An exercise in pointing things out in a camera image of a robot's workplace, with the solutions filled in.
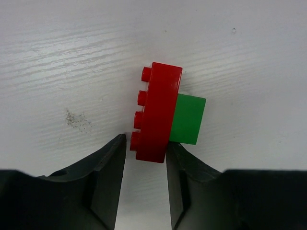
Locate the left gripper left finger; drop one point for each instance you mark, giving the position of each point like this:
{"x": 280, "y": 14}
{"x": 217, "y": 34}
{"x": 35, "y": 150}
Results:
{"x": 82, "y": 196}

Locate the green lego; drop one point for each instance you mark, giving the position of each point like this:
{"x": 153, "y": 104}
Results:
{"x": 187, "y": 119}

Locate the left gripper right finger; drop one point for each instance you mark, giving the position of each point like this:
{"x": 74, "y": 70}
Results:
{"x": 202, "y": 198}

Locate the red studded lego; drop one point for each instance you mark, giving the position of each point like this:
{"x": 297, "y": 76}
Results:
{"x": 153, "y": 123}

